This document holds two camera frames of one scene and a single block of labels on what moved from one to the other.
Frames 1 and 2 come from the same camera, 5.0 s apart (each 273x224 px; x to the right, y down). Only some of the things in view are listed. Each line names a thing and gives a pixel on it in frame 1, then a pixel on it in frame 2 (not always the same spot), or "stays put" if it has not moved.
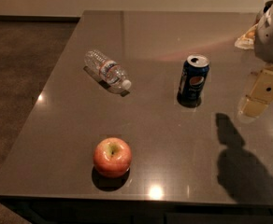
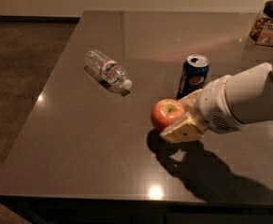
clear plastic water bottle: [108, 69] stays put
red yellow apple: [112, 158] -> [165, 111]
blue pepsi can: [193, 78] stays put
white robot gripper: [272, 36] -> [213, 105]
